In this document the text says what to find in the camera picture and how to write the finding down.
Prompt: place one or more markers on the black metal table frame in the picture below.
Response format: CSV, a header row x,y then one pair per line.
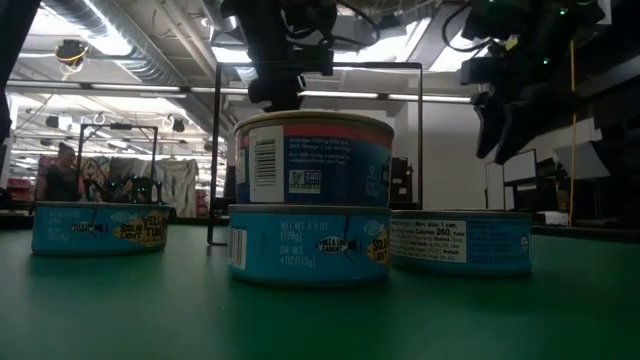
x,y
590,234

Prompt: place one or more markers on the colourful patterned cloth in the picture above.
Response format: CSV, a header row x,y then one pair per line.
x,y
95,172

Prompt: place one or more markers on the person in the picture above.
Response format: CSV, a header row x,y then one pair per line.
x,y
60,180

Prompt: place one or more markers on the light blue tuna can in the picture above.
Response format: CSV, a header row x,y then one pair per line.
x,y
475,245
100,230
310,250

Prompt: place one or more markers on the large silver air duct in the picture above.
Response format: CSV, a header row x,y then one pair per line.
x,y
145,67

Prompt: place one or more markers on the whiteboard on black stand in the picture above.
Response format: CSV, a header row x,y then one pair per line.
x,y
520,170

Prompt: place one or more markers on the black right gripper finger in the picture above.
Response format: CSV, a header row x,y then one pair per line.
x,y
530,120
489,125

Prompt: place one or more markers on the green table mat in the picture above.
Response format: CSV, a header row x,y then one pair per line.
x,y
150,310

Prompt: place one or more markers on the red storage bins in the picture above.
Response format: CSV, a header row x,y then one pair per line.
x,y
20,190

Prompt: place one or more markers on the white draped cloth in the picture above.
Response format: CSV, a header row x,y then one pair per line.
x,y
177,180

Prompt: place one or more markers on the dark blue tuna can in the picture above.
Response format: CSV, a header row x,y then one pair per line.
x,y
325,170

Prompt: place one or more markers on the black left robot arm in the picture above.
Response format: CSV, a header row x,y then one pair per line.
x,y
12,40

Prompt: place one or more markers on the black background robot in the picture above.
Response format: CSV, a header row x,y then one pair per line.
x,y
135,190

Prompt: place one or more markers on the long ceiling light rail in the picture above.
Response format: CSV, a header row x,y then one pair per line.
x,y
135,88

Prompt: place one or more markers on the black equipment rack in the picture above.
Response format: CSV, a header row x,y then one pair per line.
x,y
402,180

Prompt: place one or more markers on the black background metal frame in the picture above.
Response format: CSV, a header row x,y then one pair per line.
x,y
121,126

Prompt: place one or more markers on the white box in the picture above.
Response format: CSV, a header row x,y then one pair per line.
x,y
550,218

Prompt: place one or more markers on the grey slanted panel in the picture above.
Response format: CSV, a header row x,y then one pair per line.
x,y
585,162

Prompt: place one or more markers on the small silver air duct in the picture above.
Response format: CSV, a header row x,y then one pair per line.
x,y
215,12

